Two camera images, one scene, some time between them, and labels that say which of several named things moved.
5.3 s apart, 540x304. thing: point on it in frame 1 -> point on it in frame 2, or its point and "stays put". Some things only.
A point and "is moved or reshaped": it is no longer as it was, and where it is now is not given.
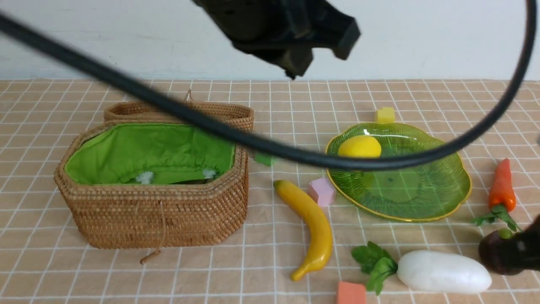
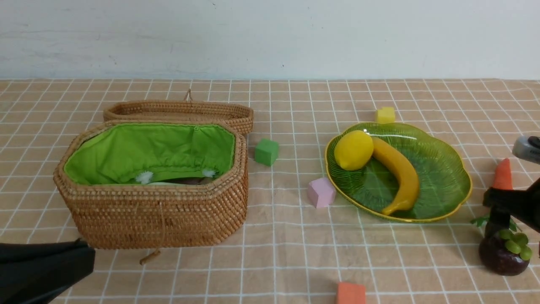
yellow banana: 323,256 -> 384,147
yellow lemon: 360,146 is moved or reshaped
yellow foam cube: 385,116 stays put
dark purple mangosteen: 501,251 stays put
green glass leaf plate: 415,193 stays put
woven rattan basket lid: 239,116 stays put
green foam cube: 266,159 stays put
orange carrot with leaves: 502,196 stays put
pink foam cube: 321,191 stays put
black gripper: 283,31 -> 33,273
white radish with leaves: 432,270 -> 166,183
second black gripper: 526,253 -> 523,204
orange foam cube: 350,293 stays put
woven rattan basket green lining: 136,184 stays put
